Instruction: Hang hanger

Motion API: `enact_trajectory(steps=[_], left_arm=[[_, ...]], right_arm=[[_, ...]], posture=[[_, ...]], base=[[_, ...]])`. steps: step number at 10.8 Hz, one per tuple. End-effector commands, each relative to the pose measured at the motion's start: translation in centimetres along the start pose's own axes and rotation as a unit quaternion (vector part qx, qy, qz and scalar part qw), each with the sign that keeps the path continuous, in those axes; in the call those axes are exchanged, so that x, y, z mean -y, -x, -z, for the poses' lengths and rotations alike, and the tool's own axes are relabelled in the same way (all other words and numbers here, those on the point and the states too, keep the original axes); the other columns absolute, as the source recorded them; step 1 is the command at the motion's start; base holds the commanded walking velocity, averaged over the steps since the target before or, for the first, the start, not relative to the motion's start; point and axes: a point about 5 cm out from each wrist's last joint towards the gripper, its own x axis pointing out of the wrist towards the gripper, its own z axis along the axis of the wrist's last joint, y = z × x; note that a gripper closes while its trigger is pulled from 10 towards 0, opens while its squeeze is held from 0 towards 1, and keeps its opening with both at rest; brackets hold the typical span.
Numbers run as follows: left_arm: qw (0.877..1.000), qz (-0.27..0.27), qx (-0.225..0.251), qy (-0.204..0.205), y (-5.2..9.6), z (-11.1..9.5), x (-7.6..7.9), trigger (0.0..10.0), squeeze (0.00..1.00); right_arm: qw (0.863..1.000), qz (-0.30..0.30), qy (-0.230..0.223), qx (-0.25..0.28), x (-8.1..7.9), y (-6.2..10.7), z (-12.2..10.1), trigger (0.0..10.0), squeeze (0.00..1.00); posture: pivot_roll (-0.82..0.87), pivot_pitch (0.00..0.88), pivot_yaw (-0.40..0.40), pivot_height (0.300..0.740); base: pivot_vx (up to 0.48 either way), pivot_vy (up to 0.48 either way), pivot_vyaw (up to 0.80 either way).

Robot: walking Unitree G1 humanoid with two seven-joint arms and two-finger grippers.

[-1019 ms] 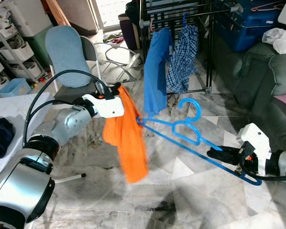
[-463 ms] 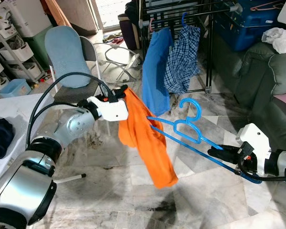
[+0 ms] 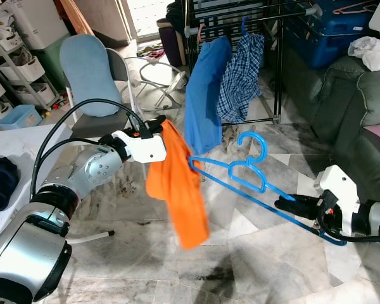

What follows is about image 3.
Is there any white grey folding chair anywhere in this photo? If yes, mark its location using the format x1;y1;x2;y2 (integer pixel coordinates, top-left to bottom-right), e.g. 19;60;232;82
59;47;146;181

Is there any white shelf trolley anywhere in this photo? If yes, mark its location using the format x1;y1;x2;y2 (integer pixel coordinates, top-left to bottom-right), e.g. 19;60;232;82
0;0;61;124

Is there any blue plaid shirt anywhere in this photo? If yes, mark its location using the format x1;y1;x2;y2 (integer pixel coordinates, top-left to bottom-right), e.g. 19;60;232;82
217;32;265;125

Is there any dark green sofa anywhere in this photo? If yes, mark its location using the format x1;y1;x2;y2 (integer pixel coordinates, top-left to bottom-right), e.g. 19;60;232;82
282;54;380;203

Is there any white wire stand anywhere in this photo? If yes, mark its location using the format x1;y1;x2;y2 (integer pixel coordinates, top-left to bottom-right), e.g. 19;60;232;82
123;56;187;110

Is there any orange garment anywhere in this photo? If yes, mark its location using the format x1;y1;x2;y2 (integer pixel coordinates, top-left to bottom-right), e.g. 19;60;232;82
144;119;211;250

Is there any white plastic cabinet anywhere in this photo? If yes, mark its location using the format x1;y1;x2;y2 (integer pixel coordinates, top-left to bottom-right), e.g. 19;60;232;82
9;0;70;50

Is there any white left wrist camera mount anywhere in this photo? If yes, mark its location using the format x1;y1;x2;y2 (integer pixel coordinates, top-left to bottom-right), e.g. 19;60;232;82
112;130;167;163

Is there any blue plastic storage box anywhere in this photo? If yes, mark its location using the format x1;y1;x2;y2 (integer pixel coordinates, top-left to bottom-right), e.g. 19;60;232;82
285;0;380;69

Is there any black metal drying rack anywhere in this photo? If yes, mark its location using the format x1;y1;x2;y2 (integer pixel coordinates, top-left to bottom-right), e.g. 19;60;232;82
184;0;324;126

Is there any dark purple bin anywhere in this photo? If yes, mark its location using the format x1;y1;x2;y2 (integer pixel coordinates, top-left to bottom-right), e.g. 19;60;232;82
158;19;186;67

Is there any blue chair cushion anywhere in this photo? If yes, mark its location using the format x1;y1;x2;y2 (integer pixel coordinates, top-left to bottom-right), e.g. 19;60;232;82
59;34;122;118

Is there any light blue shirt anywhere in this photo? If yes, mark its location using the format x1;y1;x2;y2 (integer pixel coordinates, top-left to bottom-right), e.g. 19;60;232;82
184;36;234;156

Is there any light blue plastic basket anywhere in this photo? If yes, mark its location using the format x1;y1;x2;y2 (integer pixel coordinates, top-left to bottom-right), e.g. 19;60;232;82
0;104;44;130

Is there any crumpled white cloth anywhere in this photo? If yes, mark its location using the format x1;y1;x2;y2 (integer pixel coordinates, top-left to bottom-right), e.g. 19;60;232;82
348;36;380;72

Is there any navy blue garment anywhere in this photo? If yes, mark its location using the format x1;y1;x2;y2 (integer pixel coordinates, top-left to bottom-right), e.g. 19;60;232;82
0;154;20;216

